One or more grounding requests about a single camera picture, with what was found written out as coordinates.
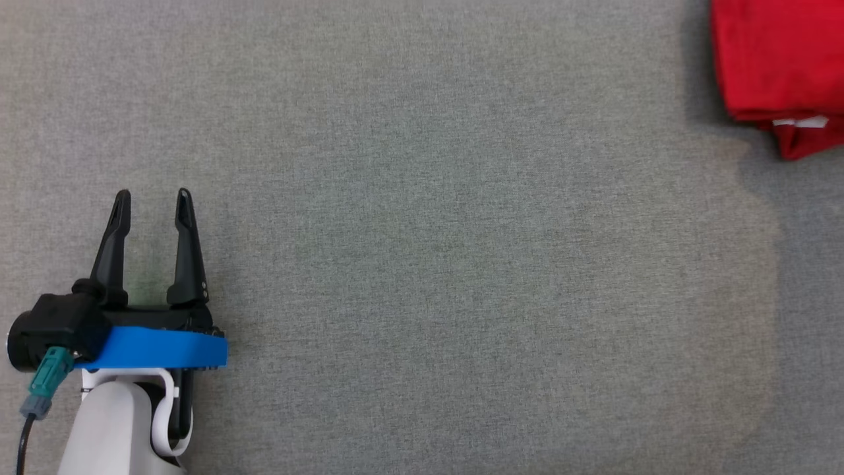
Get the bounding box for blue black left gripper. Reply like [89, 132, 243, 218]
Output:
[76, 188, 228, 370]

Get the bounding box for red white shorts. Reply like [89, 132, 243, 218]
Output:
[711, 0, 844, 123]

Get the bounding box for black left cable teal plug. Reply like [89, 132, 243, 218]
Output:
[16, 346, 75, 475]

